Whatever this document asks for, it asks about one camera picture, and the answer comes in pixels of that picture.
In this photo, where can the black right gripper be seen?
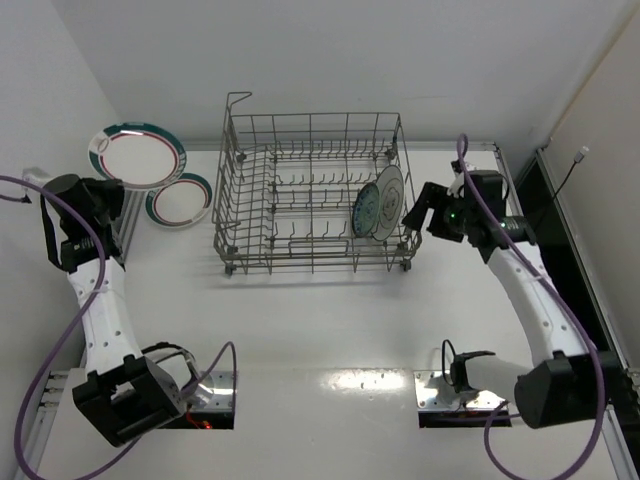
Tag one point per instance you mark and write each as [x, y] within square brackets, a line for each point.
[437, 212]

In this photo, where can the green red rimmed plate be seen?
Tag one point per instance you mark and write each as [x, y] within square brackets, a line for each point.
[142, 156]
[180, 204]

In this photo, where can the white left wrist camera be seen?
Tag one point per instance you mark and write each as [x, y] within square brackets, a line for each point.
[36, 176]

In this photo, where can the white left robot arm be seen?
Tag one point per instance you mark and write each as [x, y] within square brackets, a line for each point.
[126, 394]

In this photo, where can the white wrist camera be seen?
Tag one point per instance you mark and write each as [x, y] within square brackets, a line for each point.
[457, 186]
[36, 176]

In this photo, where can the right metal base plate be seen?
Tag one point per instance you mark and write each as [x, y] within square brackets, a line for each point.
[433, 394]

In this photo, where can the teal blue patterned plate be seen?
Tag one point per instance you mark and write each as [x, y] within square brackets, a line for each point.
[365, 210]

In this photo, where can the grey wire dish rack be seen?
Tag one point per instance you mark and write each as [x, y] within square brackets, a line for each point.
[286, 185]

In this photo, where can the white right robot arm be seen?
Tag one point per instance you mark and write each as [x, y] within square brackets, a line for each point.
[568, 379]

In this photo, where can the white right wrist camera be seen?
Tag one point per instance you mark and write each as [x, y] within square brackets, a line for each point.
[457, 186]

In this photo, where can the white plate with grey pattern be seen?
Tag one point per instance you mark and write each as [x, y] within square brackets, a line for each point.
[390, 184]

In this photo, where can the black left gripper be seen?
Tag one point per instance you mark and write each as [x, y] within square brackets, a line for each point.
[80, 255]

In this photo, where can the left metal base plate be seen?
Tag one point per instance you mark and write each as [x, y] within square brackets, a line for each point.
[214, 393]

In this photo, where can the metal base plate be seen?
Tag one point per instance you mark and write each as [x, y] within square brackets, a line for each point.
[214, 393]
[433, 394]

